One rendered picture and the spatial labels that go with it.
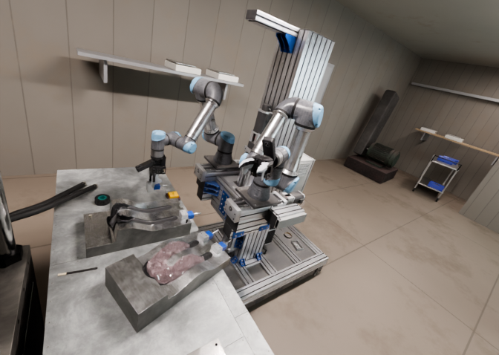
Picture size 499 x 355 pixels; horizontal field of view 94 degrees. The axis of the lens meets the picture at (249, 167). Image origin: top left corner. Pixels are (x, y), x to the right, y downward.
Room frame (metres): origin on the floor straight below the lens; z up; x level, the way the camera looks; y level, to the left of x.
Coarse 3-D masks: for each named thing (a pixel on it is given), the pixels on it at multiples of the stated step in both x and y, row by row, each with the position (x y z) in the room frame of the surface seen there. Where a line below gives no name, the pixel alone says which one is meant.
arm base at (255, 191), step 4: (252, 184) 1.30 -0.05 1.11; (256, 184) 1.28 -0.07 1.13; (248, 188) 1.33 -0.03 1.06; (252, 188) 1.28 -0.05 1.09; (256, 188) 1.27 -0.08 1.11; (260, 188) 1.27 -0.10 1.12; (264, 188) 1.27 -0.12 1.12; (268, 188) 1.29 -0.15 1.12; (248, 192) 1.29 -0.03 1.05; (252, 192) 1.27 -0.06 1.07; (256, 192) 1.26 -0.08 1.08; (260, 192) 1.26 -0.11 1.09; (264, 192) 1.27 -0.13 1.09; (268, 192) 1.29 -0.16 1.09; (252, 196) 1.26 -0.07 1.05; (256, 196) 1.25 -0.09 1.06; (260, 196) 1.26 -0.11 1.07; (264, 196) 1.26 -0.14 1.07; (268, 196) 1.29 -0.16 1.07; (260, 200) 1.25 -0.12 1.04; (264, 200) 1.26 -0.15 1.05
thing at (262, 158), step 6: (258, 156) 0.87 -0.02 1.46; (264, 156) 0.88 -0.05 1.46; (276, 156) 0.92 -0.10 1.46; (258, 162) 0.84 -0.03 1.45; (276, 162) 0.92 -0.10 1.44; (252, 168) 0.84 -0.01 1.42; (270, 168) 0.86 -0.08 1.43; (252, 174) 0.84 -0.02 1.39; (258, 174) 0.83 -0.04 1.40; (264, 174) 0.83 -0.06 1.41; (270, 174) 0.86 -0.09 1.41
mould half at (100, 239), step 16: (144, 208) 1.08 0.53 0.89; (96, 224) 0.89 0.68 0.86; (128, 224) 0.88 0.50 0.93; (144, 224) 0.94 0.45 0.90; (160, 224) 0.99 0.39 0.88; (176, 224) 1.02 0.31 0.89; (96, 240) 0.80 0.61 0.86; (112, 240) 0.83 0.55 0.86; (128, 240) 0.86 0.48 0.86; (144, 240) 0.90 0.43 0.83; (160, 240) 0.96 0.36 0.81
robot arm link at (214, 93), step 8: (208, 88) 1.47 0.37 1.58; (216, 88) 1.47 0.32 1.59; (208, 96) 1.45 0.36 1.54; (216, 96) 1.45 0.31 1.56; (208, 104) 1.42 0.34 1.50; (216, 104) 1.44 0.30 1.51; (200, 112) 1.39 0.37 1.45; (208, 112) 1.40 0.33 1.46; (200, 120) 1.36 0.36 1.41; (208, 120) 1.40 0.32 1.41; (192, 128) 1.33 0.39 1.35; (200, 128) 1.35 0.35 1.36; (184, 136) 1.31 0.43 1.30; (192, 136) 1.30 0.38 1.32; (176, 144) 1.28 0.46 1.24; (184, 144) 1.27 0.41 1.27; (192, 144) 1.27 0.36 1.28; (192, 152) 1.28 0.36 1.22
